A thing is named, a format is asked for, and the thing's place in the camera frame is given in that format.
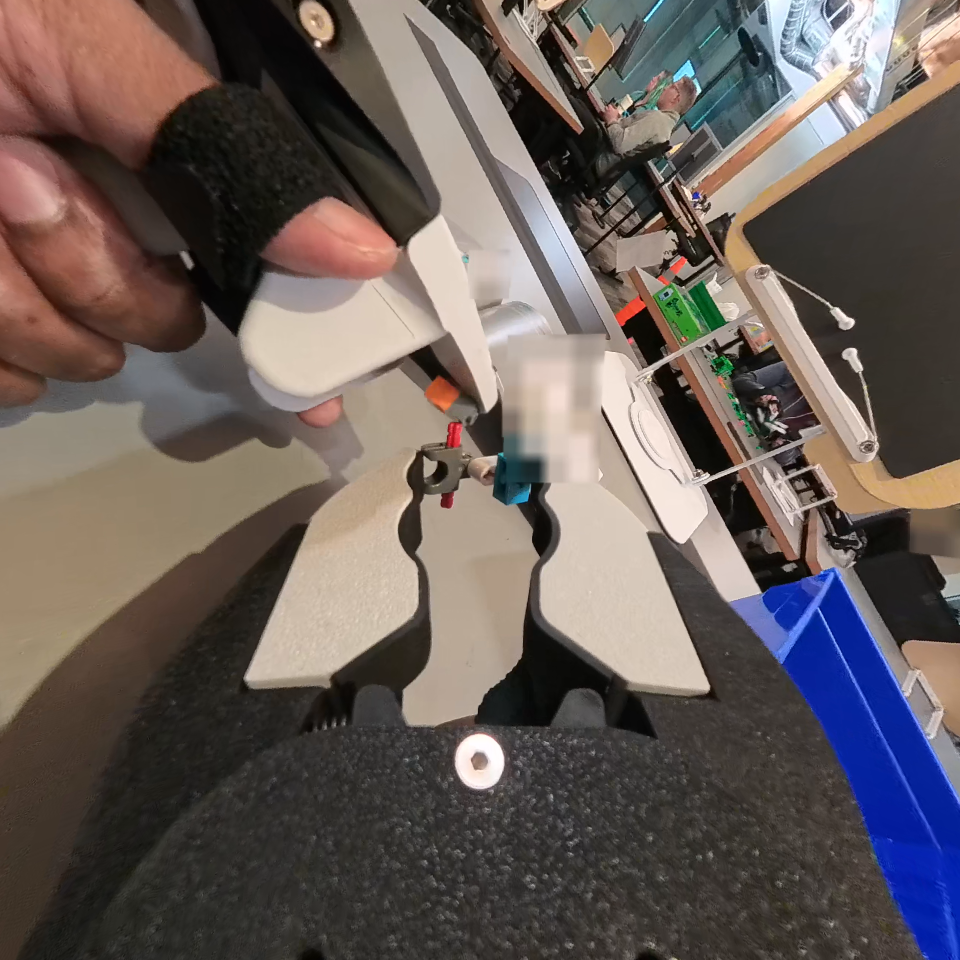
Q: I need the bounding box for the person's left hand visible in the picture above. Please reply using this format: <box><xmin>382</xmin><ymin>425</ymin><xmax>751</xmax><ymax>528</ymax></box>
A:
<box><xmin>0</xmin><ymin>0</ymin><xmax>402</xmax><ymax>430</ymax></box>

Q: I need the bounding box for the teal grey red brick assembly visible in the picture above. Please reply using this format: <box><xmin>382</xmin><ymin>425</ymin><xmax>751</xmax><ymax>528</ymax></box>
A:
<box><xmin>418</xmin><ymin>420</ymin><xmax>543</xmax><ymax>510</ymax></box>

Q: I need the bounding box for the dark grey desk cable cover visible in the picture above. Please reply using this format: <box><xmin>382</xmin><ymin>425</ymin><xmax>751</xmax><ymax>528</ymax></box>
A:
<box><xmin>405</xmin><ymin>15</ymin><xmax>612</xmax><ymax>335</ymax></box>

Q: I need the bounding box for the green box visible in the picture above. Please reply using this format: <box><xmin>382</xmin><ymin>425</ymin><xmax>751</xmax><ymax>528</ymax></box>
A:
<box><xmin>652</xmin><ymin>279</ymin><xmax>727</xmax><ymax>339</ymax></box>

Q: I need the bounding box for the red plastic object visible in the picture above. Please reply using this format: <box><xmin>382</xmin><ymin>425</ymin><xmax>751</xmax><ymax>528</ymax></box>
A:
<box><xmin>615</xmin><ymin>256</ymin><xmax>687</xmax><ymax>325</ymax></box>

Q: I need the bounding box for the grey desk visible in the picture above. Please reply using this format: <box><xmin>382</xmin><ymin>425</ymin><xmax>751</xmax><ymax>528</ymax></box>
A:
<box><xmin>0</xmin><ymin>0</ymin><xmax>766</xmax><ymax>736</ymax></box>

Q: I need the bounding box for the silver metal cylinder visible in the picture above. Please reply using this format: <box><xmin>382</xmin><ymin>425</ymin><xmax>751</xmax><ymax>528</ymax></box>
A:
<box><xmin>483</xmin><ymin>300</ymin><xmax>552</xmax><ymax>357</ymax></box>

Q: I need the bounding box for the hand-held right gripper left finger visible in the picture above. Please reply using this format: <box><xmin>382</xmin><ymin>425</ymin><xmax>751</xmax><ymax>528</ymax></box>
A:
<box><xmin>243</xmin><ymin>448</ymin><xmax>434</xmax><ymax>704</ymax></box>

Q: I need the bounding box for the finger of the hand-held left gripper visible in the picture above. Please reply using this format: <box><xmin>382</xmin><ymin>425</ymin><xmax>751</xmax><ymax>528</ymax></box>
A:
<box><xmin>408</xmin><ymin>213</ymin><xmax>502</xmax><ymax>417</ymax></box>

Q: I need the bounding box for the white desk mat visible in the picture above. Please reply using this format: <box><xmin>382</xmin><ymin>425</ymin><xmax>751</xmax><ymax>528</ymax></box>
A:
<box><xmin>600</xmin><ymin>351</ymin><xmax>710</xmax><ymax>545</ymax></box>

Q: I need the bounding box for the black tan-rimmed panel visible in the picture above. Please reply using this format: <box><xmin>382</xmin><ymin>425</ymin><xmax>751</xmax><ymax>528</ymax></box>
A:
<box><xmin>723</xmin><ymin>67</ymin><xmax>960</xmax><ymax>519</ymax></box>

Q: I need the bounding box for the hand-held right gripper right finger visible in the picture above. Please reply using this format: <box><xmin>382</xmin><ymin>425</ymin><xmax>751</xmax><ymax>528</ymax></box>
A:
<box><xmin>527</xmin><ymin>480</ymin><xmax>712</xmax><ymax>708</ymax></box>

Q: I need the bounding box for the blue plastic bin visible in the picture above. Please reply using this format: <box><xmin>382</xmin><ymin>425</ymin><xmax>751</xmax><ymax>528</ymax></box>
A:
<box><xmin>731</xmin><ymin>566</ymin><xmax>960</xmax><ymax>960</ymax></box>

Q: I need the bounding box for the cluttered wood-edged desk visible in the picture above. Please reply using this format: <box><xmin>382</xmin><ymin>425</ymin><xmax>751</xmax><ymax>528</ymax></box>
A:
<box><xmin>628</xmin><ymin>266</ymin><xmax>811</xmax><ymax>562</ymax></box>

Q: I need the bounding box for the wood-topped office desk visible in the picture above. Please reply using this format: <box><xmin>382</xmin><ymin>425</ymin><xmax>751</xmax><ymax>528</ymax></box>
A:
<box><xmin>480</xmin><ymin>0</ymin><xmax>586</xmax><ymax>136</ymax></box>

